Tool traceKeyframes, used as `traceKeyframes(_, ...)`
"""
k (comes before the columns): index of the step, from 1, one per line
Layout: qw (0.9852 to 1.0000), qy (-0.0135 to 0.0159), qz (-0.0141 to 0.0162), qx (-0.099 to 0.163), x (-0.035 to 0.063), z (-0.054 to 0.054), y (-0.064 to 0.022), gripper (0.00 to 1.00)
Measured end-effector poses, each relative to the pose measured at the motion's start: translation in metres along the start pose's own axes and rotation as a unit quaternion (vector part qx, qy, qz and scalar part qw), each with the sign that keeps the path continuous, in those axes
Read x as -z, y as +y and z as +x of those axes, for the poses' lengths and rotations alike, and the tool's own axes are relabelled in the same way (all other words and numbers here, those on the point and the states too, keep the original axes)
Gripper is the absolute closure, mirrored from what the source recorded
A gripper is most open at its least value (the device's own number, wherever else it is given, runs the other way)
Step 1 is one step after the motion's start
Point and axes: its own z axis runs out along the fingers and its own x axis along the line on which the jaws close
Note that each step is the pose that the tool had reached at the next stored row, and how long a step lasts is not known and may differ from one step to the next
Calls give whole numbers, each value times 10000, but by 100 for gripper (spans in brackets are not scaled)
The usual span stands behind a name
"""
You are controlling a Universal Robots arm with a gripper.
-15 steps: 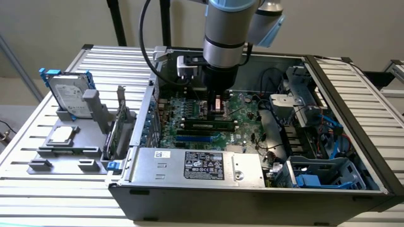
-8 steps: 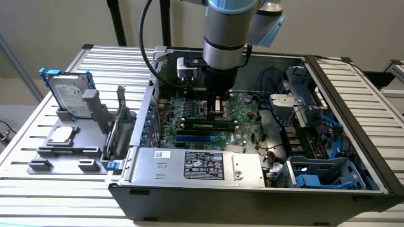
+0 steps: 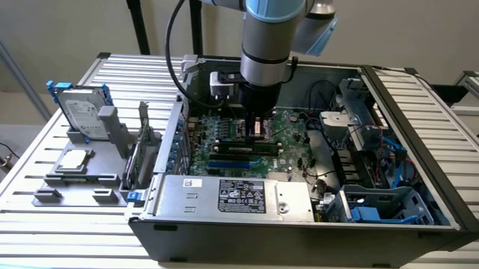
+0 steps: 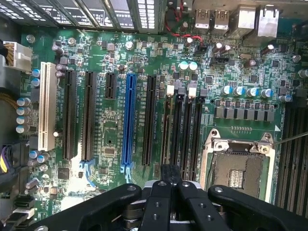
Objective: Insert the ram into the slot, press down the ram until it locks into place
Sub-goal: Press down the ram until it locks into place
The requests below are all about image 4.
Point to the black SATA port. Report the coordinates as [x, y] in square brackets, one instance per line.
[24, 202]

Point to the green motherboard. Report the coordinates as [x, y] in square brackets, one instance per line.
[108, 120]

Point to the white PCI expansion slot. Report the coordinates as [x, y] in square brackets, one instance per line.
[47, 106]

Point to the metal rear port block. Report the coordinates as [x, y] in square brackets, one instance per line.
[245, 21]

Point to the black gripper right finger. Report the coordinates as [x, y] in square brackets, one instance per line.
[192, 207]

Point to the metal USB port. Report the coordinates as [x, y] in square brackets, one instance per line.
[202, 21]
[221, 22]

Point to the metal ethernet port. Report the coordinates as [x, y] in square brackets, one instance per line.
[268, 24]

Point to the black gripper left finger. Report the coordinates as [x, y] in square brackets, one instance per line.
[154, 207]

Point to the metal locking lever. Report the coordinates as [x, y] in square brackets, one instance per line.
[293, 137]

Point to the blue expansion slot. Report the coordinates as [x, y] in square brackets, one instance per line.
[129, 120]

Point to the grey PC case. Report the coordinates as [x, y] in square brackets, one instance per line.
[8, 81]

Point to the square black chip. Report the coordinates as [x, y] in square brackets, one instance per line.
[63, 173]

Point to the long black expansion slot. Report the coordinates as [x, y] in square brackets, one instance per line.
[88, 115]
[69, 115]
[149, 120]

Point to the perforated light slot cover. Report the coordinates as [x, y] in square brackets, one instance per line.
[148, 14]

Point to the white SATA port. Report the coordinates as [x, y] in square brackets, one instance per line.
[24, 213]

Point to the silver blue capacitor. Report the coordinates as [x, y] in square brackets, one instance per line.
[22, 129]
[285, 98]
[23, 111]
[226, 90]
[239, 91]
[23, 120]
[266, 93]
[252, 92]
[23, 101]

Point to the RAM slot with white latch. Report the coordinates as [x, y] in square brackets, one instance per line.
[187, 134]
[170, 91]

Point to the white power connector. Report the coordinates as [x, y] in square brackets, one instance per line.
[22, 57]

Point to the RAM slot with black latch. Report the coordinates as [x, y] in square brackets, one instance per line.
[197, 134]
[177, 125]

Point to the short black expansion slot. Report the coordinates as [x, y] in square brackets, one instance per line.
[110, 85]

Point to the metal CPU socket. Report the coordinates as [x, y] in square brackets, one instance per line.
[240, 173]

